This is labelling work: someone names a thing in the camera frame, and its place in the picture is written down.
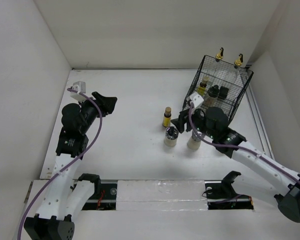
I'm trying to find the oil bottle with dark contents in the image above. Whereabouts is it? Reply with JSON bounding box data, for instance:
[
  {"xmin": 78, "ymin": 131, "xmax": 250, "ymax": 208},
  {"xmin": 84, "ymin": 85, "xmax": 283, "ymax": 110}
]
[{"xmin": 218, "ymin": 53, "xmax": 244, "ymax": 100}]

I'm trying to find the clear oil bottle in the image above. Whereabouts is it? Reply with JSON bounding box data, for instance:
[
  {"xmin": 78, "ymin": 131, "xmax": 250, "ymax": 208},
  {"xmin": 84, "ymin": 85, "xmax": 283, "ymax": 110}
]
[{"xmin": 207, "ymin": 47, "xmax": 224, "ymax": 87}]

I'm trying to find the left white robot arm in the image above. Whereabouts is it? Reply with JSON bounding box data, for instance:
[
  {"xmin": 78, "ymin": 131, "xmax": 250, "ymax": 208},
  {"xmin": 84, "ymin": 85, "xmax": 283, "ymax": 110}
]
[{"xmin": 17, "ymin": 89, "xmax": 118, "ymax": 240}]

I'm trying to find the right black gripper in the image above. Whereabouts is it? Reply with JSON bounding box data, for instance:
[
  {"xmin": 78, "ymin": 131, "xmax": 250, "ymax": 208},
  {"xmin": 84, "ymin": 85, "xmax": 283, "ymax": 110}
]
[{"xmin": 170, "ymin": 104, "xmax": 217, "ymax": 139}]

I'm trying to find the white powder jar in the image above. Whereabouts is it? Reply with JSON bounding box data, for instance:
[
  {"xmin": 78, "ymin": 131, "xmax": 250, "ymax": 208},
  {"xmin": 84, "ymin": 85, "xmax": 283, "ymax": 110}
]
[
  {"xmin": 164, "ymin": 126, "xmax": 179, "ymax": 147},
  {"xmin": 187, "ymin": 131, "xmax": 202, "ymax": 151}
]

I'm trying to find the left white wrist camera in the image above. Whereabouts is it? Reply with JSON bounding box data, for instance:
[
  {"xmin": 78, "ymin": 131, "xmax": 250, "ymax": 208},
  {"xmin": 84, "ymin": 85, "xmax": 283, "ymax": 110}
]
[{"xmin": 67, "ymin": 81, "xmax": 86, "ymax": 103}]

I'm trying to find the brown spice jar black lid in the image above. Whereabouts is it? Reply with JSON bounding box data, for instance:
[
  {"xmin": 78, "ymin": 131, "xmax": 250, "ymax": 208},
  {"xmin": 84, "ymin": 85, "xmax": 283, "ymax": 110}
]
[{"xmin": 204, "ymin": 85, "xmax": 220, "ymax": 107}]

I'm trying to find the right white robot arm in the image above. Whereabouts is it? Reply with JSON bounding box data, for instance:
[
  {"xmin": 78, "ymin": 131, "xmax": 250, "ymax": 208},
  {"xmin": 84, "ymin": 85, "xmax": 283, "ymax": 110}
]
[{"xmin": 171, "ymin": 107, "xmax": 300, "ymax": 223}]

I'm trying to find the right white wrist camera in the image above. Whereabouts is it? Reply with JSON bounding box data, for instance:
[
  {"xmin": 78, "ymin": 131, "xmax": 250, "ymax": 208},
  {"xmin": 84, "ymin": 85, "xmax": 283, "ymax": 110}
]
[{"xmin": 186, "ymin": 91, "xmax": 204, "ymax": 109}]

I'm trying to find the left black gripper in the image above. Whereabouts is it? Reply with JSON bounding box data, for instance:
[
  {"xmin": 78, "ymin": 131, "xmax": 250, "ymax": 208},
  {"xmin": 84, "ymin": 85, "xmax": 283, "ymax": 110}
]
[{"xmin": 78, "ymin": 91, "xmax": 116, "ymax": 134}]

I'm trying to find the black wire basket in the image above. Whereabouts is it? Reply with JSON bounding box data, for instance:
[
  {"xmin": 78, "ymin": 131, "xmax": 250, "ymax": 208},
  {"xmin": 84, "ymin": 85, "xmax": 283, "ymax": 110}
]
[{"xmin": 182, "ymin": 55, "xmax": 254, "ymax": 123}]

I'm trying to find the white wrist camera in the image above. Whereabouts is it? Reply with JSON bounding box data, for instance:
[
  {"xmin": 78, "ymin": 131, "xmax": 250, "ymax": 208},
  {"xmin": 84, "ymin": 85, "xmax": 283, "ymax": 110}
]
[
  {"xmin": 67, "ymin": 81, "xmax": 86, "ymax": 103},
  {"xmin": 186, "ymin": 91, "xmax": 204, "ymax": 109}
]

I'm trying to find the metal mounting rail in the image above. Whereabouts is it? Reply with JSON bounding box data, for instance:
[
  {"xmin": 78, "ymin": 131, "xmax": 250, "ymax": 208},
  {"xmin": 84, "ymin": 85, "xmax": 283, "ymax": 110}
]
[{"xmin": 83, "ymin": 180, "xmax": 254, "ymax": 212}]

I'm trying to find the yellow label brown bottle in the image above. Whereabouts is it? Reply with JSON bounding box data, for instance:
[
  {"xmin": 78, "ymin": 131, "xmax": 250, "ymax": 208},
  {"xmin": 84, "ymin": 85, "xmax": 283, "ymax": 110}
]
[
  {"xmin": 197, "ymin": 75, "xmax": 210, "ymax": 98},
  {"xmin": 162, "ymin": 106, "xmax": 172, "ymax": 128}
]

